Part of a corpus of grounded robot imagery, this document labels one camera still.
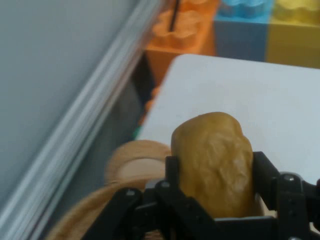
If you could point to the brown potato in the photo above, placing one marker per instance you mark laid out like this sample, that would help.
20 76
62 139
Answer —
212 162

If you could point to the large yellow toy block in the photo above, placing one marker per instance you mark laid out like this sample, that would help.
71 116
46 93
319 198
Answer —
295 37

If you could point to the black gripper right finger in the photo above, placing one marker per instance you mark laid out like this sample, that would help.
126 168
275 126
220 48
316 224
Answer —
295 205

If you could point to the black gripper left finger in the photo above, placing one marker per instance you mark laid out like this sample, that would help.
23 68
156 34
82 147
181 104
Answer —
150 212

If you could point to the aluminium wall rail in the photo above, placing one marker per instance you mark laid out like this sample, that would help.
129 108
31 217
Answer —
75 125

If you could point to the blue giant toy block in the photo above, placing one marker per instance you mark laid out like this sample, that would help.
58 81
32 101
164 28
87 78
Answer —
240 41

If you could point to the woven wicker basket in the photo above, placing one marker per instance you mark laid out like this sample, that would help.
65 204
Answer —
140 150

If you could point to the large blue toy block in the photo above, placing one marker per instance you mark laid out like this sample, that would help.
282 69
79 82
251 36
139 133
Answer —
240 10

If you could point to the large orange toy block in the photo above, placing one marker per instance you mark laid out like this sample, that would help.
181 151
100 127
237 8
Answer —
190 37

